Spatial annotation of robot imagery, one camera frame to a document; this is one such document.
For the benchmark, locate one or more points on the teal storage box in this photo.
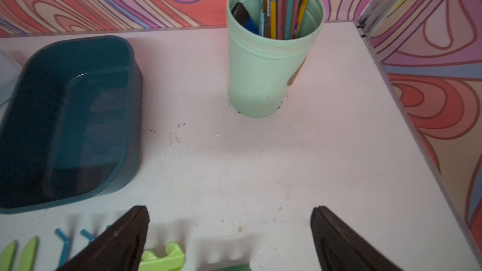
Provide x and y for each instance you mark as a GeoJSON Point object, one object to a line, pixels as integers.
{"type": "Point", "coordinates": [72, 129]}

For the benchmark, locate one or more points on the blue tool yellow handle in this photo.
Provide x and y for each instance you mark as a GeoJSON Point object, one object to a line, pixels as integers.
{"type": "Point", "coordinates": [67, 240]}

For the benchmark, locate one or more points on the light green rake wooden handle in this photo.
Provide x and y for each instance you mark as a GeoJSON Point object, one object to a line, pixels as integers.
{"type": "Point", "coordinates": [174, 259]}

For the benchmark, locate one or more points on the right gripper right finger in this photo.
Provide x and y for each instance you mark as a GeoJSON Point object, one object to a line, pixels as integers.
{"type": "Point", "coordinates": [339, 247]}

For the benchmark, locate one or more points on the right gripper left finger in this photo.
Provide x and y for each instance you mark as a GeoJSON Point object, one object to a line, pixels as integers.
{"type": "Point", "coordinates": [120, 247]}

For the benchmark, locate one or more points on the green pencil cup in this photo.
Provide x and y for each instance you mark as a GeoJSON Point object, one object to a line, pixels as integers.
{"type": "Point", "coordinates": [262, 69]}

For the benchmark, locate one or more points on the pencils in cup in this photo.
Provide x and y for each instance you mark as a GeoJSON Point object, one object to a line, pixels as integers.
{"type": "Point", "coordinates": [281, 19]}

